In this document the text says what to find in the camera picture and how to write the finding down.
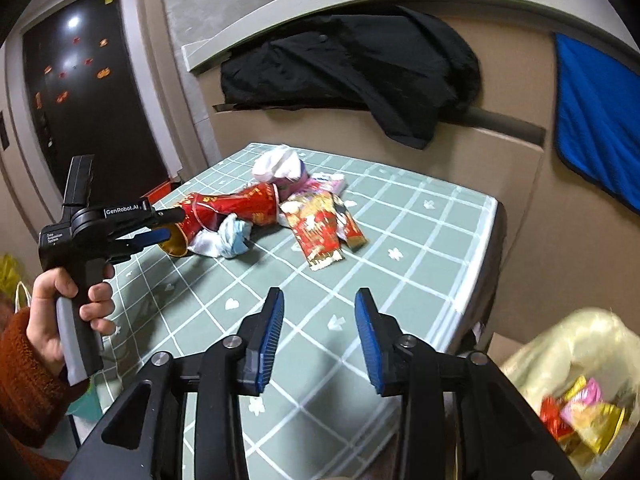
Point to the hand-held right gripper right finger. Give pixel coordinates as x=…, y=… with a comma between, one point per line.
x=370, y=345

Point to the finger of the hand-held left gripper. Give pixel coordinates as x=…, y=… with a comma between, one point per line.
x=155, y=236
x=167, y=216

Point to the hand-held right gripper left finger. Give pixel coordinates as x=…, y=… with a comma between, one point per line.
x=267, y=340

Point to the red paper cup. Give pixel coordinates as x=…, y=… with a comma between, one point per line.
x=235, y=205

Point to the person's left forearm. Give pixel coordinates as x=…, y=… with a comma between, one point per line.
x=25, y=390

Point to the person's left hand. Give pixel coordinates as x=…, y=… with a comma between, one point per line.
x=42, y=320

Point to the red doormat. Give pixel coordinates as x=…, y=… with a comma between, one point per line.
x=160, y=192

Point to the green checkered tablecloth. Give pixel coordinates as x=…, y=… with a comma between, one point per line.
x=310, y=280

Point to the white pink crumpled wrapper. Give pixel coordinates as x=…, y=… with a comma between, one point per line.
x=277, y=165

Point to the red gold snack wrapper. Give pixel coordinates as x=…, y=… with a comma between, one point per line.
x=320, y=225

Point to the dark door with stickers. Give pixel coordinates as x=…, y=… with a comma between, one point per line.
x=90, y=85

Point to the pink candy wrapper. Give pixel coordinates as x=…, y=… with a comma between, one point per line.
x=325, y=182

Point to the red candy wrapper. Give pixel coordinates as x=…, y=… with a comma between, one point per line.
x=552, y=419

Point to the pink foil wrapper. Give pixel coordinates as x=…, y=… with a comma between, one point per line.
x=582, y=401

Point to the black jacket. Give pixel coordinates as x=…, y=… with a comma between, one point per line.
x=350, y=65

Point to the blue towel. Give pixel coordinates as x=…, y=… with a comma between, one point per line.
x=600, y=120

